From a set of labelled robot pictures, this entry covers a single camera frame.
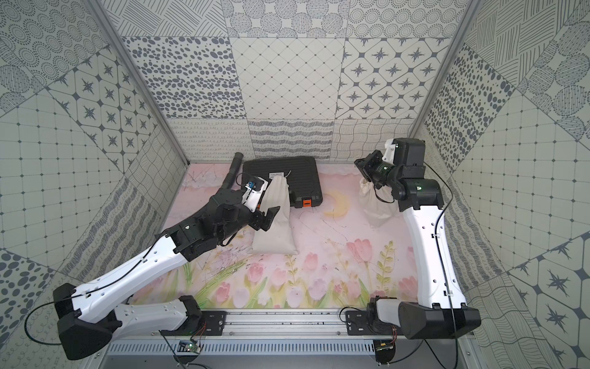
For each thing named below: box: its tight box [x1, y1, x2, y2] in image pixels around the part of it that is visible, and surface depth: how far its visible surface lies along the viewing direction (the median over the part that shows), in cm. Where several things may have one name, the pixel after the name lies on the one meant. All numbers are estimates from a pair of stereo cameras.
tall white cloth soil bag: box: [251, 174, 299, 256], surface depth 88 cm
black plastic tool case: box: [242, 156, 323, 209], surface depth 109 cm
